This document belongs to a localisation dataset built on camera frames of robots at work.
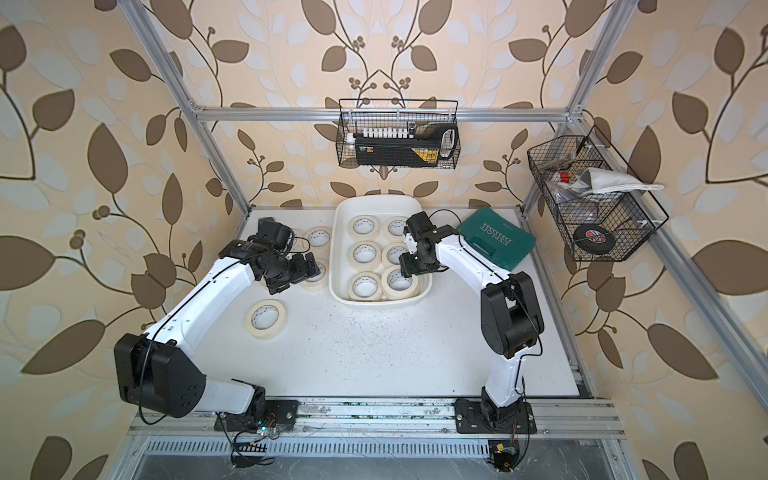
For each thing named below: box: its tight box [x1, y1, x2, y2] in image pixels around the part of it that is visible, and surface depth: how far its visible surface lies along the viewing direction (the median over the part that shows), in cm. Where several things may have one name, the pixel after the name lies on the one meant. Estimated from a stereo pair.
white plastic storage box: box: [329, 195, 433, 309], surface depth 106 cm
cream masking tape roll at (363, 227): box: [348, 215, 380, 240], surface depth 114 cm
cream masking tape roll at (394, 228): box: [384, 216, 407, 242], surface depth 114 cm
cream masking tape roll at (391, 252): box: [381, 242, 410, 267], surface depth 107 cm
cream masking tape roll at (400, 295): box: [381, 265, 419, 301], surface depth 91 cm
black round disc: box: [573, 224, 616, 255], surface depth 73 cm
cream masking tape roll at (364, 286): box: [348, 271, 382, 302], surface depth 98 cm
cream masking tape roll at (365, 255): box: [349, 240, 382, 271], surface depth 107 cm
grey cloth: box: [567, 167, 664, 196], surface depth 63 cm
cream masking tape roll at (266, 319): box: [244, 299, 288, 340], surface depth 92 cm
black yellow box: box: [355, 137, 442, 167], surface depth 86 cm
